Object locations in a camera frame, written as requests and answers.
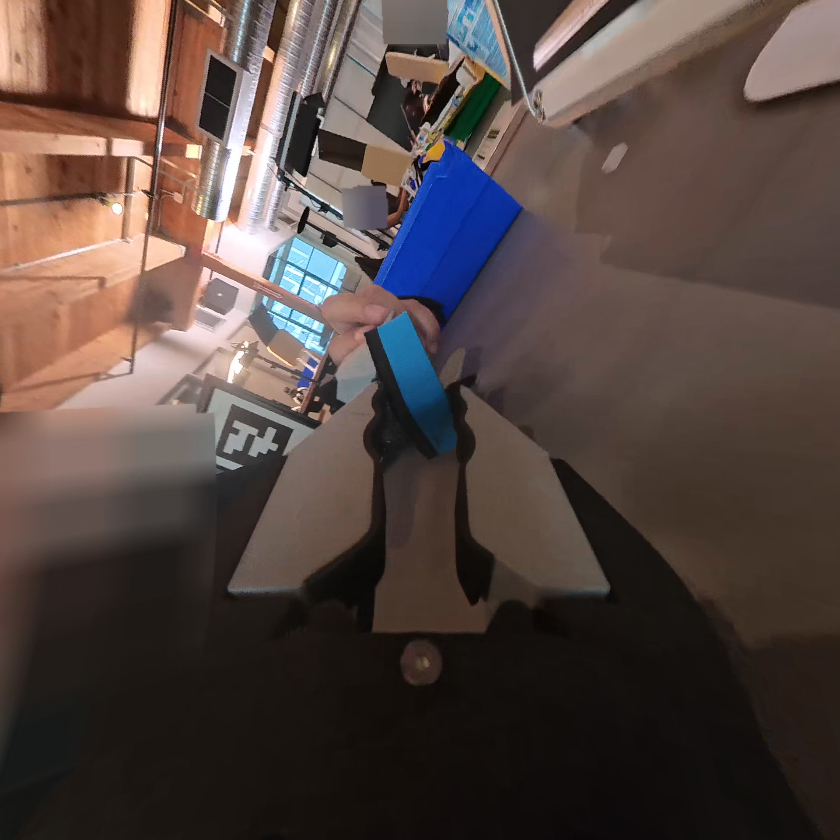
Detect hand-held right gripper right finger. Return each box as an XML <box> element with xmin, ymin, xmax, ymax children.
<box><xmin>453</xmin><ymin>387</ymin><xmax>611</xmax><ymax>605</ymax></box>

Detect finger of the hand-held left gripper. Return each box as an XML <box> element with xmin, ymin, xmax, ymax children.
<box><xmin>330</xmin><ymin>350</ymin><xmax>379</xmax><ymax>412</ymax></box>
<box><xmin>440</xmin><ymin>346</ymin><xmax>478</xmax><ymax>396</ymax></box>

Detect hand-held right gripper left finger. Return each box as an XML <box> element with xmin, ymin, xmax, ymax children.
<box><xmin>227</xmin><ymin>382</ymin><xmax>388</xmax><ymax>608</ymax></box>

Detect blue whiteboard eraser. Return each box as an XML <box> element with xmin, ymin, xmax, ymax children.
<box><xmin>364</xmin><ymin>311</ymin><xmax>459</xmax><ymax>459</ymax></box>

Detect blue storage bin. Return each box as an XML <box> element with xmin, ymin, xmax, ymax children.
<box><xmin>373</xmin><ymin>140</ymin><xmax>524</xmax><ymax>317</ymax></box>

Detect person's left hand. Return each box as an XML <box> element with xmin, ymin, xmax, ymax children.
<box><xmin>320</xmin><ymin>285</ymin><xmax>443</xmax><ymax>358</ymax></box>

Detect black white marker sign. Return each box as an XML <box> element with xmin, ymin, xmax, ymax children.
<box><xmin>203</xmin><ymin>374</ymin><xmax>317</xmax><ymax>475</ymax></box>

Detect black hanging screen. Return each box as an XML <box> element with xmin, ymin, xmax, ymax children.
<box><xmin>276</xmin><ymin>91</ymin><xmax>327</xmax><ymax>179</ymax></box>

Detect green storage bin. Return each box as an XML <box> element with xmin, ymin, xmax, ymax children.
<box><xmin>449</xmin><ymin>72</ymin><xmax>504</xmax><ymax>143</ymax></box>

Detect white vent grille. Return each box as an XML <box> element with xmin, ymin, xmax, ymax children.
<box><xmin>193</xmin><ymin>48</ymin><xmax>245</xmax><ymax>143</ymax></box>

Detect black board book stand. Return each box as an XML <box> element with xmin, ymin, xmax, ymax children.
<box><xmin>486</xmin><ymin>0</ymin><xmax>840</xmax><ymax>130</ymax></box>

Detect reddish wooden post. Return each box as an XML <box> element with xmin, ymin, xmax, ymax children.
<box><xmin>200</xmin><ymin>252</ymin><xmax>330</xmax><ymax>324</ymax></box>

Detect silver ventilation duct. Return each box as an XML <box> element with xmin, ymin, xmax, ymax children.
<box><xmin>190</xmin><ymin>0</ymin><xmax>265</xmax><ymax>222</ymax></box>
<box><xmin>243</xmin><ymin>0</ymin><xmax>343</xmax><ymax>235</ymax></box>

